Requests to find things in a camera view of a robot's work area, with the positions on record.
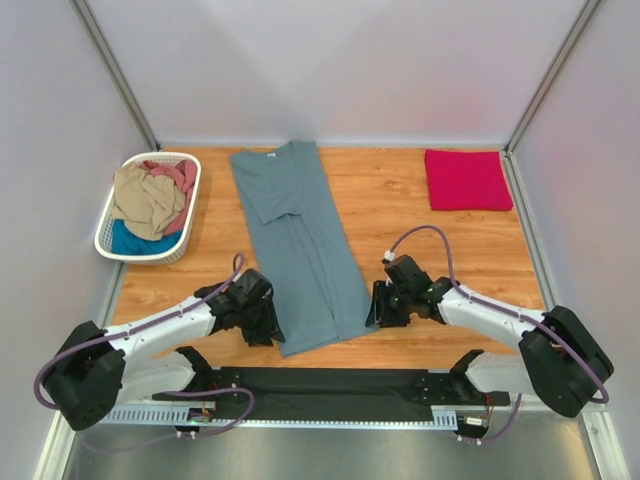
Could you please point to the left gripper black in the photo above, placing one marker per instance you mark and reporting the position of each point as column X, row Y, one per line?
column 267, row 321

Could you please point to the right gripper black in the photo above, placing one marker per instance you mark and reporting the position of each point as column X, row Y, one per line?
column 382, row 307

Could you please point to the grey-blue t-shirt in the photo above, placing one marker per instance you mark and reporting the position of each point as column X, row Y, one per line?
column 320, row 296

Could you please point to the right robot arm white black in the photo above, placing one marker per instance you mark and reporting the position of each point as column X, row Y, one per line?
column 554, row 356

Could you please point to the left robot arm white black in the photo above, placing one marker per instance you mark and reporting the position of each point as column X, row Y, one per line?
column 160, row 336

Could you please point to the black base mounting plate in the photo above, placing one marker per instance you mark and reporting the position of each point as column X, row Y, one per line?
column 359, row 391

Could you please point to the folded magenta t-shirt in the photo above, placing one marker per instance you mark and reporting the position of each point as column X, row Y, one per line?
column 464, row 180

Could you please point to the white plastic laundry basket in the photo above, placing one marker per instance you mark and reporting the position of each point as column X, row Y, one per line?
column 103, row 236

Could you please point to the teal shirt in basket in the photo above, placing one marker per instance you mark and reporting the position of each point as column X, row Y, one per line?
column 125, row 242

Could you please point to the beige shirt in basket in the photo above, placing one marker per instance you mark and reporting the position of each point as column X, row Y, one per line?
column 146, row 204

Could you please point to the pink shirt in basket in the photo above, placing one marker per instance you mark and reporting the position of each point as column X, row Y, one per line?
column 184, row 176

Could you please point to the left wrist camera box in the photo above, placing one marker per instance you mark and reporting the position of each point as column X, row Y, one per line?
column 250, row 285

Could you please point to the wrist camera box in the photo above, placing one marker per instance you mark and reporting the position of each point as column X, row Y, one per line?
column 406, row 276
column 250, row 285

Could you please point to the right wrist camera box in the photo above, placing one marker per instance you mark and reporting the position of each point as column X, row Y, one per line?
column 406, row 276

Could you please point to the aluminium front rail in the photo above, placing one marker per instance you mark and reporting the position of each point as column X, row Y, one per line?
column 564, row 385

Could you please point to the slotted grey cable duct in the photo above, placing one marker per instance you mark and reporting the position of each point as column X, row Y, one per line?
column 184, row 415

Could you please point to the right aluminium frame post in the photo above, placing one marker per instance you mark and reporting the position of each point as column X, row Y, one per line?
column 569, row 44

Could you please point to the aluminium frame post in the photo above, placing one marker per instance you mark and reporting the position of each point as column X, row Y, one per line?
column 569, row 44
column 97, row 38

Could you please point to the left aluminium frame post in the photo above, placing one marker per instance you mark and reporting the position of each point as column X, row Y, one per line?
column 97, row 38

